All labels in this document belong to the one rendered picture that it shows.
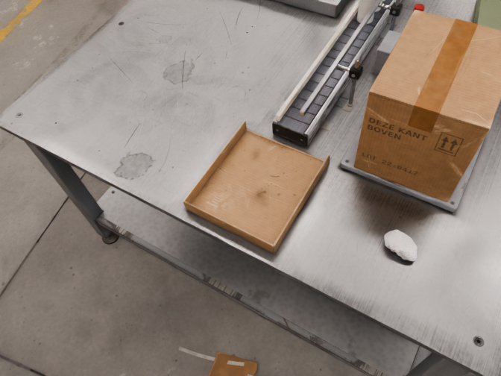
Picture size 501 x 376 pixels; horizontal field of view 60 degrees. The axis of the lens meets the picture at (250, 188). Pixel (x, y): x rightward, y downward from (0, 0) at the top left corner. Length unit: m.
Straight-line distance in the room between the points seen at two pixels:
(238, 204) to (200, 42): 0.67
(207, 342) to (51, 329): 0.66
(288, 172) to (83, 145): 0.60
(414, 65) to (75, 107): 0.99
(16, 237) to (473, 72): 2.02
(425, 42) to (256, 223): 0.57
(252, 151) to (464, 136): 0.54
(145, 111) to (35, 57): 1.94
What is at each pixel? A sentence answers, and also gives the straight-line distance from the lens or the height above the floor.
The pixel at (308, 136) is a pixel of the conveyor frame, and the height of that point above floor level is 0.87.
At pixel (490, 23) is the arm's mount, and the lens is 1.57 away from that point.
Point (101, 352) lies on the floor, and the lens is 1.97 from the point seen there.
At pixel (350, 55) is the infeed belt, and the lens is 1.41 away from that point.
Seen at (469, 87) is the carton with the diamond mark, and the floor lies 1.12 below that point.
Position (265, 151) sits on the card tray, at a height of 0.83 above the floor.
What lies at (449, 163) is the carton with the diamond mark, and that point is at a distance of 1.04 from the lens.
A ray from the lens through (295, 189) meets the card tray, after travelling 1.13.
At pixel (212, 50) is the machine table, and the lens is 1.53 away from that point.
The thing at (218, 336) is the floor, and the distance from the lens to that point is 1.86.
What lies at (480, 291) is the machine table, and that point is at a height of 0.83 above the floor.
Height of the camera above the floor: 1.78
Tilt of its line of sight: 56 degrees down
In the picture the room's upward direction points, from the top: 8 degrees counter-clockwise
